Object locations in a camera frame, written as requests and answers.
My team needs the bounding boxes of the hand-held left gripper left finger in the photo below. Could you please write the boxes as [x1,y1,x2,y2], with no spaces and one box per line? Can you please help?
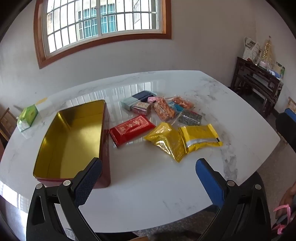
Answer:
[26,157,103,241]

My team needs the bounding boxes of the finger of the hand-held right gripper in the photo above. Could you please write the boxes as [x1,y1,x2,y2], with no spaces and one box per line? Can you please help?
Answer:
[275,108,296,145]

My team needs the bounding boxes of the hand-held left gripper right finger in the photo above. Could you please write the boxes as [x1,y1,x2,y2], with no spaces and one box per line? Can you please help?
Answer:
[195,158,272,241]

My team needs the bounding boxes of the red tin box gold interior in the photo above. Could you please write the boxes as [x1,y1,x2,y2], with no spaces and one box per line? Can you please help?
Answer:
[32,100,111,189]

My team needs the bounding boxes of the yellow packet with silver stripe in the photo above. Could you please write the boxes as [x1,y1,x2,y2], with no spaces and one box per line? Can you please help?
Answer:
[179,123,223,154]

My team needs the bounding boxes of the gold foil snack packet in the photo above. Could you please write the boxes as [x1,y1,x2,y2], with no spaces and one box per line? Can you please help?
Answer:
[143,122,185,163]

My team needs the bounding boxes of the red snack packet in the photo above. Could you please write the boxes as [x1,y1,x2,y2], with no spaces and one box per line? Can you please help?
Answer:
[109,115,156,147]

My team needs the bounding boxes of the silver dotted snack packet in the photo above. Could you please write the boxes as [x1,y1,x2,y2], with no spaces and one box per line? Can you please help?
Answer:
[178,109,203,126]

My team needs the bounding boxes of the short clear orange snack packet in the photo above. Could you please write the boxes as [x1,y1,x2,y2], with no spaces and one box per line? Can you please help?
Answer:
[171,95,195,110]

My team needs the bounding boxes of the long clear orange snack packet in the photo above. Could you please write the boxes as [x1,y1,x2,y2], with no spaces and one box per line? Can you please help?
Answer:
[153,97,179,123]

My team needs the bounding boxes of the small brown snack packet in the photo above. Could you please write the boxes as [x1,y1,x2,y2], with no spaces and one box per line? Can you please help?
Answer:
[131,102,153,115]

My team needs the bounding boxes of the navy and light blue packet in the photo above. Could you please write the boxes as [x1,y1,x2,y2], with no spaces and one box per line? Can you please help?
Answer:
[121,91,158,110]

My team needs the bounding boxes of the person's right hand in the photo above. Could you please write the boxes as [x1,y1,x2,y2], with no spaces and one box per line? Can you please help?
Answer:
[280,186,296,217]

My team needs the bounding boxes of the green box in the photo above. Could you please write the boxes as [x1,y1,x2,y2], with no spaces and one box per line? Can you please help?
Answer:
[274,63,286,78]

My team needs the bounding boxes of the dark wooden side table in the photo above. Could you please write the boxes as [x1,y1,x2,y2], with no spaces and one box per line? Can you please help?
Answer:
[231,57,284,117]

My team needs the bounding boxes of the gold ornament in clear wrap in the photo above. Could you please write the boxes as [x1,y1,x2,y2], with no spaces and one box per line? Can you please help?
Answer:
[258,36,277,67]

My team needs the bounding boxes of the folded newspapers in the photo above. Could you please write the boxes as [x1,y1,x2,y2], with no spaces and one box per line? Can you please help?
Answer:
[243,37,262,63]

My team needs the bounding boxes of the green tissue pack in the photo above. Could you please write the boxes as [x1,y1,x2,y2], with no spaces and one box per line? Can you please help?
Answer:
[17,104,38,132]

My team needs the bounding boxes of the wooden framed barred window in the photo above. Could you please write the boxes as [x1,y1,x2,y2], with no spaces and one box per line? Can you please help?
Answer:
[33,0,173,69]

